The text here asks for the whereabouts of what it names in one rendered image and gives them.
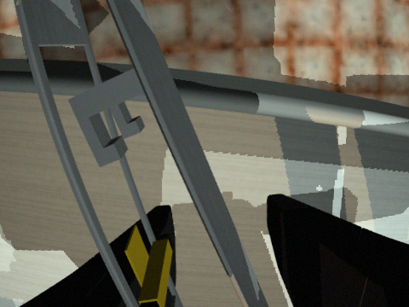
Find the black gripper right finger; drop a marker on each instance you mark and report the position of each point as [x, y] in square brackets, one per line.
[326, 261]

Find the grey rectangular metal tray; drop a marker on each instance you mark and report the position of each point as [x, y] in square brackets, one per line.
[343, 154]

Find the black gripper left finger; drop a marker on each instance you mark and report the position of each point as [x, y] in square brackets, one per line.
[92, 285]

